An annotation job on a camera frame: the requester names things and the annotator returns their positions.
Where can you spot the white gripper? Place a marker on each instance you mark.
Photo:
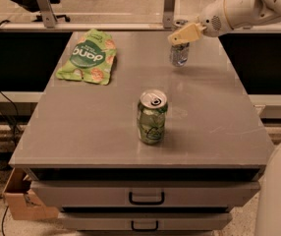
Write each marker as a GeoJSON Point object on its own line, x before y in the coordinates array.
{"type": "Point", "coordinates": [212, 23]}

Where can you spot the silver blue redbull can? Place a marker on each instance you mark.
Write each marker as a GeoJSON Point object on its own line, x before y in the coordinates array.
{"type": "Point", "coordinates": [179, 53]}

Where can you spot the green rice chip bag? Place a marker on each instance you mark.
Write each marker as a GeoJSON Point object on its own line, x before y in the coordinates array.
{"type": "Point", "coordinates": [91, 60]}

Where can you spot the green soda can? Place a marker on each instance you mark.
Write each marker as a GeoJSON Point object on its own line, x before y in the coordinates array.
{"type": "Point", "coordinates": [152, 110]}

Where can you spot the grey drawer cabinet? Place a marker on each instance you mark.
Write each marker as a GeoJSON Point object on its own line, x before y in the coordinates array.
{"type": "Point", "coordinates": [159, 151]}

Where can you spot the upper grey drawer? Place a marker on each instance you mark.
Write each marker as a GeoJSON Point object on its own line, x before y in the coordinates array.
{"type": "Point", "coordinates": [144, 193]}

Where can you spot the grey drawer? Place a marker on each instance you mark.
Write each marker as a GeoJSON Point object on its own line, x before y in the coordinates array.
{"type": "Point", "coordinates": [145, 222]}
{"type": "Point", "coordinates": [144, 193]}

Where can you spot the lower grey drawer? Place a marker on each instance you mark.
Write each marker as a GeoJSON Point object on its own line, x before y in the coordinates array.
{"type": "Point", "coordinates": [145, 222]}

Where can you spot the cardboard box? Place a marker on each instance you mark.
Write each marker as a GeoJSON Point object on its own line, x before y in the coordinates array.
{"type": "Point", "coordinates": [23, 202]}

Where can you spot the middle metal bracket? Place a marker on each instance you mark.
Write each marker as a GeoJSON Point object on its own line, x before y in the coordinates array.
{"type": "Point", "coordinates": [168, 13]}

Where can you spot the metal bracket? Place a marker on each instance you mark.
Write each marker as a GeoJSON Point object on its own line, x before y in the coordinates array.
{"type": "Point", "coordinates": [168, 13]}
{"type": "Point", "coordinates": [47, 14]}

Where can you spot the left metal bracket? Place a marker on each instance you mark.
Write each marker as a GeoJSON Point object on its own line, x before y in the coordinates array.
{"type": "Point", "coordinates": [47, 14]}

